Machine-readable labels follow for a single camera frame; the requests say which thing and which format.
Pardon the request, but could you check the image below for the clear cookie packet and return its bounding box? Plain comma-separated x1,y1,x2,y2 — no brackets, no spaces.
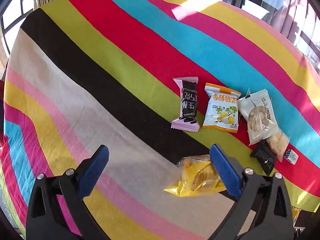
266,129,290,162

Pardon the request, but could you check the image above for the white clear nut packet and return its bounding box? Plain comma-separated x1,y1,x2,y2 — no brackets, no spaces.
237,89,279,145

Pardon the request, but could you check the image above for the colourful striped tablecloth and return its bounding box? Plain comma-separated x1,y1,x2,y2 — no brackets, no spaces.
1,0,319,239

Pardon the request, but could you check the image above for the orange white nut packet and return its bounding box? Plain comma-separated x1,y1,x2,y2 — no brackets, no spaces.
202,82,241,133

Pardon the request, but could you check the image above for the small blue white candy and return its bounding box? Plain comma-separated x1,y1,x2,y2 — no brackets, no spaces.
284,149,299,165

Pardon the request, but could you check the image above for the yellow snack bag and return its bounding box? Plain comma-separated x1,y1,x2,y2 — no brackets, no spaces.
164,154,226,197

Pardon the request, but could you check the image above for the yellow clear cake packet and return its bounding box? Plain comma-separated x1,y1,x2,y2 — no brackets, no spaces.
291,206,301,225

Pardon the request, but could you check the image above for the pink chocolate snack packet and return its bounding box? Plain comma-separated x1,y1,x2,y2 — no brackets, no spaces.
171,76,200,132

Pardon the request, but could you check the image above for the black snack packet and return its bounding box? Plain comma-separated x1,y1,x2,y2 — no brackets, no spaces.
250,140,277,176

